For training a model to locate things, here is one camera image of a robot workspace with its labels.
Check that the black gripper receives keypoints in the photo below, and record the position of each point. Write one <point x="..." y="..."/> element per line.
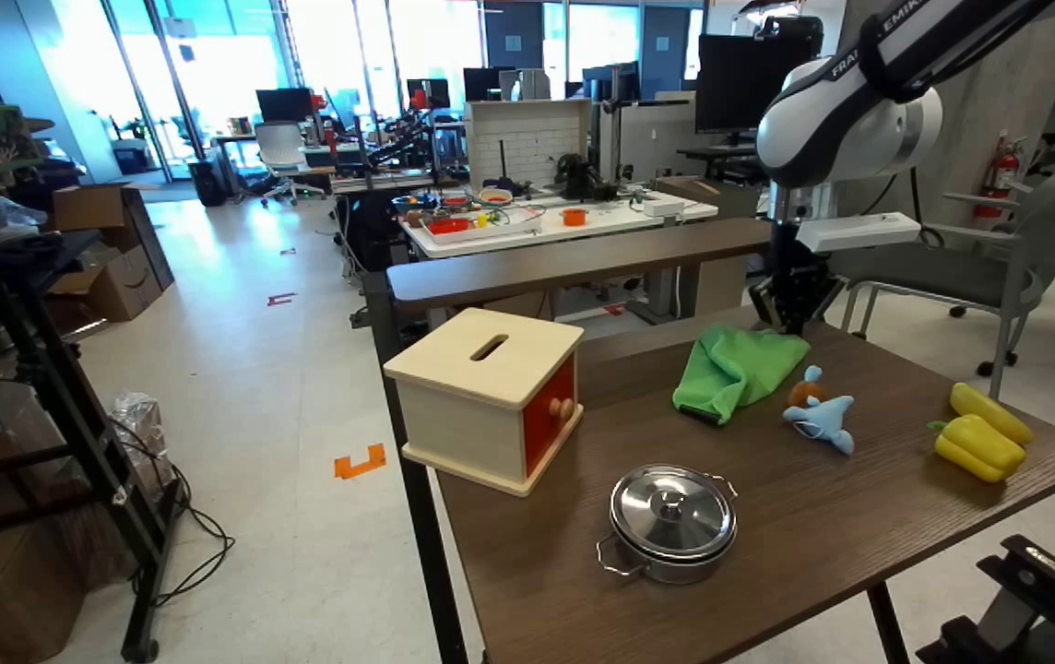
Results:
<point x="804" y="271"/>

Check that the green towel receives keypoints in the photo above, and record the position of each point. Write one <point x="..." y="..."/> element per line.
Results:
<point x="734" y="366"/>

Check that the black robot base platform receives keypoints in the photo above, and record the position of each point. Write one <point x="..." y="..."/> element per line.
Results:
<point x="1031" y="602"/>

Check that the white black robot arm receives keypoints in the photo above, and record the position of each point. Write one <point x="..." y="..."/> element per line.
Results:
<point x="845" y="125"/>

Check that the blue plush toy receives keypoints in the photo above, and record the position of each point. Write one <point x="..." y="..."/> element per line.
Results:
<point x="823" y="422"/>

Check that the white work table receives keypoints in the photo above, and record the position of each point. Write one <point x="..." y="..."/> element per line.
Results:
<point x="625" y="221"/>

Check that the yellow toy banana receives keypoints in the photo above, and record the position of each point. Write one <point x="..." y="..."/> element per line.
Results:
<point x="995" y="416"/>

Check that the yellow toy bell pepper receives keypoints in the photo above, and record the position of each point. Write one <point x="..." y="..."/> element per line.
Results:
<point x="978" y="443"/>

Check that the large black monitor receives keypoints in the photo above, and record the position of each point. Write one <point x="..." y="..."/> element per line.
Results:
<point x="731" y="83"/>

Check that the orange cup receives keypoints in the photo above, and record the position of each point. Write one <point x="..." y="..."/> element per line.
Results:
<point x="573" y="221"/>

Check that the steel pot with lid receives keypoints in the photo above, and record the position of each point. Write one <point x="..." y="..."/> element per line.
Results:
<point x="673" y="520"/>

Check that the red fire extinguisher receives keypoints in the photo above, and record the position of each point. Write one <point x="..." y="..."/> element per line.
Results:
<point x="1001" y="170"/>

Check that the grey plastic chair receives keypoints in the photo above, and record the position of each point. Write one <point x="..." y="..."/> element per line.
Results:
<point x="1050" y="227"/>

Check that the wooden box with red drawer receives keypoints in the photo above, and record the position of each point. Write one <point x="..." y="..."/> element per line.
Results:
<point x="478" y="392"/>

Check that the red orange tray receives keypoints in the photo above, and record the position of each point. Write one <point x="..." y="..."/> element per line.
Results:
<point x="450" y="227"/>

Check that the orange floor tape marker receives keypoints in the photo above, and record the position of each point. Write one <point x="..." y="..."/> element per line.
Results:
<point x="358" y="466"/>

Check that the white office chair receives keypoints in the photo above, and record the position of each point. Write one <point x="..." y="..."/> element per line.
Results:
<point x="285" y="150"/>

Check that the open cardboard box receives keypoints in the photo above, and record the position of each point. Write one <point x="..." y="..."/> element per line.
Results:
<point x="107" y="265"/>

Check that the black metal shelf rack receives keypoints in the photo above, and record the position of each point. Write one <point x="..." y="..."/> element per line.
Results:
<point x="53" y="371"/>

